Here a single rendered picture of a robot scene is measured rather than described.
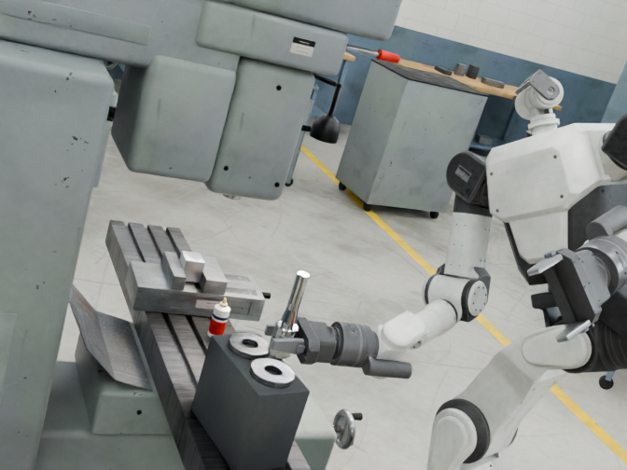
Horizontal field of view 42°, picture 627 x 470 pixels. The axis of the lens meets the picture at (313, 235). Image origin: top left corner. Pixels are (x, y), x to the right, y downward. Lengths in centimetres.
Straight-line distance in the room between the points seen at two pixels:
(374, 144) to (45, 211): 501
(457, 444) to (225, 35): 100
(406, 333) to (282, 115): 56
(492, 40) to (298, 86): 838
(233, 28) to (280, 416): 79
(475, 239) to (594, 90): 945
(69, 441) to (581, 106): 976
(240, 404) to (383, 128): 495
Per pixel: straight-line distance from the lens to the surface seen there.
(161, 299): 217
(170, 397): 192
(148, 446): 211
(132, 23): 170
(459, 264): 188
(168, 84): 174
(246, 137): 184
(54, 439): 205
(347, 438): 247
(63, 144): 163
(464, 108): 669
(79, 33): 170
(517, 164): 172
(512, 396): 184
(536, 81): 173
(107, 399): 199
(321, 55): 182
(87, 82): 160
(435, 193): 684
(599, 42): 1111
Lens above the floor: 191
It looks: 20 degrees down
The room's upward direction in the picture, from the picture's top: 17 degrees clockwise
